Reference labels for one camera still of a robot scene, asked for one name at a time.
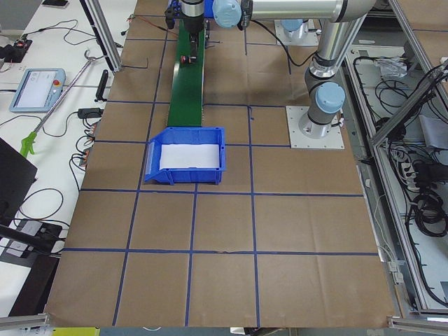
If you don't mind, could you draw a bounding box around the aluminium profile post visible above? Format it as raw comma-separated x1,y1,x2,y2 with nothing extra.
80,0,123,73

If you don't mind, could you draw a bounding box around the white foam pad source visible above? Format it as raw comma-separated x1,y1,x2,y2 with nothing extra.
160,144,220,169

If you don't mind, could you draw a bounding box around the green handled reacher stick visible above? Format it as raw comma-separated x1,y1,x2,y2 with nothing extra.
20,50,104,158

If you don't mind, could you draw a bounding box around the black power adapter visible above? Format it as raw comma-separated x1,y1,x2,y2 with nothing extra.
77,108,104,119

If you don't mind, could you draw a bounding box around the red mushroom push button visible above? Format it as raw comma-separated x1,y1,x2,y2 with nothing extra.
180,55,197,64

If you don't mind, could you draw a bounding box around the teach pendant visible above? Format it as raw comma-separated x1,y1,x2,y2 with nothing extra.
9,68,66,113

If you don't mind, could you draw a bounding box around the blue destination bin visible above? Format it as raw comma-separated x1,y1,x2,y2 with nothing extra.
167,0,213,18

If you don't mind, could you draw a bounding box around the blue source bin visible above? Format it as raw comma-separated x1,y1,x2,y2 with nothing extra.
144,127,226,185

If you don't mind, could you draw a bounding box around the red black wire pair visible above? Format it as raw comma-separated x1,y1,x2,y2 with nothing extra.
126,13,178,36

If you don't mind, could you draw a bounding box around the green conveyor belt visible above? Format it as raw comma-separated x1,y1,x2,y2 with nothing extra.
167,20,204,127

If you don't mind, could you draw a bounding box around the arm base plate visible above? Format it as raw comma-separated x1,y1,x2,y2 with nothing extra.
274,19,321,46
286,106,344,150

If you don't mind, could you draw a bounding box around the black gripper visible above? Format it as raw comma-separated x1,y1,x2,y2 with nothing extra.
164,0,204,58

